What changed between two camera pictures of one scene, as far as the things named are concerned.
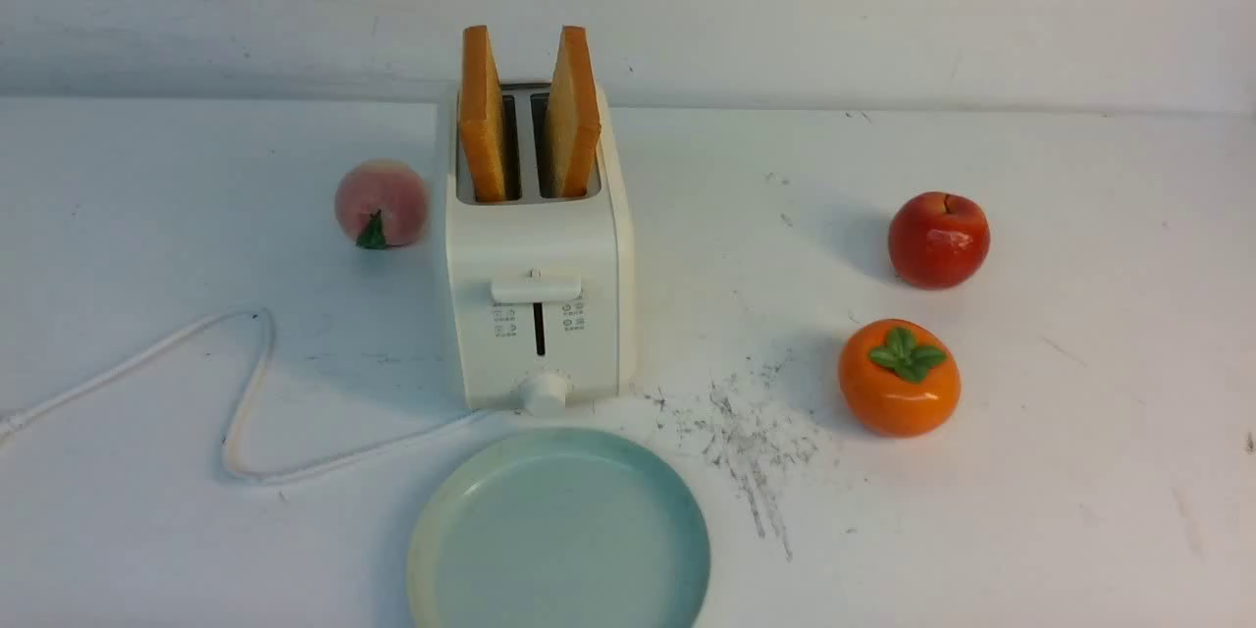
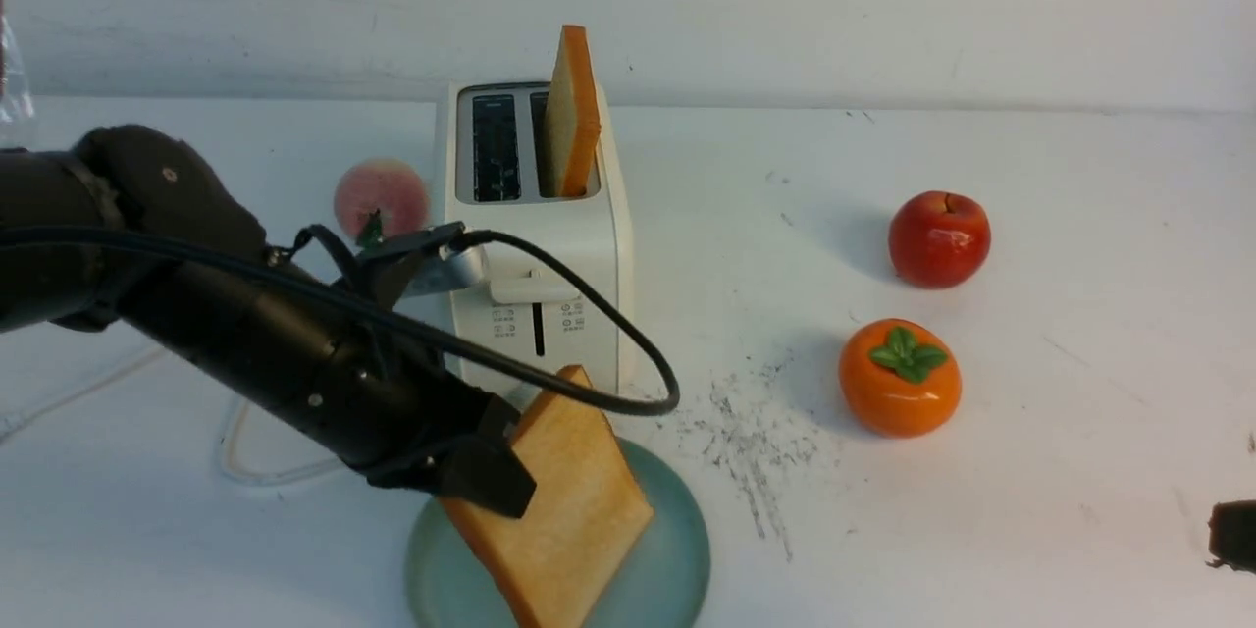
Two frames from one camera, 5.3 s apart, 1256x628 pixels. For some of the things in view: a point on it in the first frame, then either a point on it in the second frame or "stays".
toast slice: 572,120 stays
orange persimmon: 899,378 stays
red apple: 938,240 stays
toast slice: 482,119 -> 589,508
